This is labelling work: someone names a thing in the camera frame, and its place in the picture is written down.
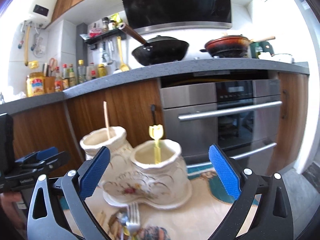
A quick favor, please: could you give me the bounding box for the green kettle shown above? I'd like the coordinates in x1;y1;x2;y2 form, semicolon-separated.
249;36;276;59

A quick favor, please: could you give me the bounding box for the black wall spice shelf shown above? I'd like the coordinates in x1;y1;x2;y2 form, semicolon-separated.
84;29;127;45

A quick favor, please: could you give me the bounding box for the red brown casserole pot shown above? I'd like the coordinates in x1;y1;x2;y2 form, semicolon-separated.
200;35;253;58

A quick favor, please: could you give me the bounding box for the black cabinet door handle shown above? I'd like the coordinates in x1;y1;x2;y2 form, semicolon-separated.
150;104;157;126

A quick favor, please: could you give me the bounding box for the person's left hand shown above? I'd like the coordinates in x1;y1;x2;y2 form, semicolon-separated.
1;192;25;230

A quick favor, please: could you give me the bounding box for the large yellow sauce jar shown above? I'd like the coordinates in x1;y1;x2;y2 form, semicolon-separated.
27;72;45;97

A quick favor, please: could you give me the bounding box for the light wooden chopstick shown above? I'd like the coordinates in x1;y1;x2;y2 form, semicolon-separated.
103;101;110;140

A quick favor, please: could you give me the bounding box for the black range hood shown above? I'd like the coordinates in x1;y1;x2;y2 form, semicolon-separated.
122;0;232;30

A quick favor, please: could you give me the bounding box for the black wok with brown handle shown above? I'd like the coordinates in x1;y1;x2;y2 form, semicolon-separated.
118;23;189;66

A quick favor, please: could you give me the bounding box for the white wall water heater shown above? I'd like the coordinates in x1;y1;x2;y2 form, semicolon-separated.
28;0;57;28

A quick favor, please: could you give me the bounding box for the patterned teal beige cushion mat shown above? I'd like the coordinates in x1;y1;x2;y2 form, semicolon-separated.
60;164;261;240

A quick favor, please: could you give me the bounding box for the stainless steel built-in oven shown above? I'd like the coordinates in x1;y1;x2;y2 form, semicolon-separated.
160;79;282;174

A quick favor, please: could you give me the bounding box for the wooden knife block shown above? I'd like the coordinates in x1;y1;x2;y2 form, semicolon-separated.
44;76;55;94

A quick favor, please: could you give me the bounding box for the white ceramic double utensil holder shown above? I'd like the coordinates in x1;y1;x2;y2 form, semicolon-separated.
80;126;193;210

